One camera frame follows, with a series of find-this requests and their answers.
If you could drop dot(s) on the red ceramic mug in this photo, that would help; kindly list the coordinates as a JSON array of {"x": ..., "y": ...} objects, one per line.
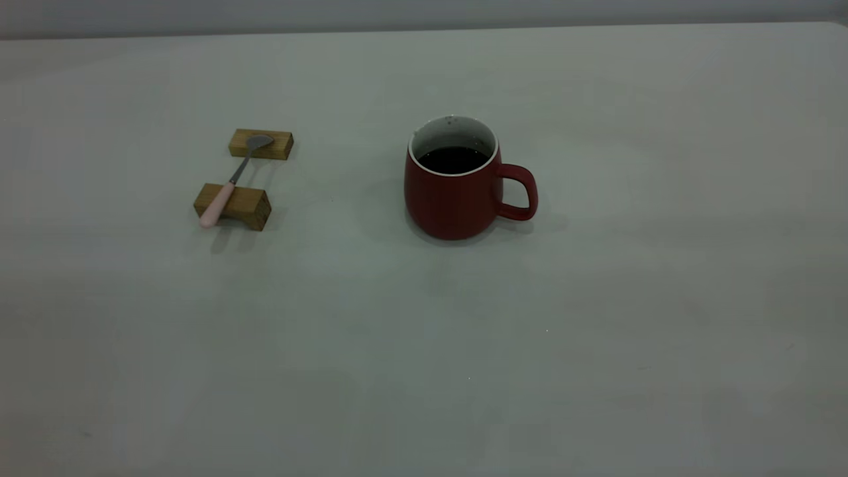
[{"x": 454, "y": 205}]

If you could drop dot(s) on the dark coffee liquid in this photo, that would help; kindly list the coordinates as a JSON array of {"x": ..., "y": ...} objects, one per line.
[{"x": 453, "y": 159}]

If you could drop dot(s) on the flat rectangular wooden block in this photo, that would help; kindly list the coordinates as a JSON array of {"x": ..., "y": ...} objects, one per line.
[{"x": 278, "y": 149}]

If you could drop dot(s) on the arched wooden block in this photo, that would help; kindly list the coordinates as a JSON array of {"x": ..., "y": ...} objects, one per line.
[{"x": 248, "y": 205}]

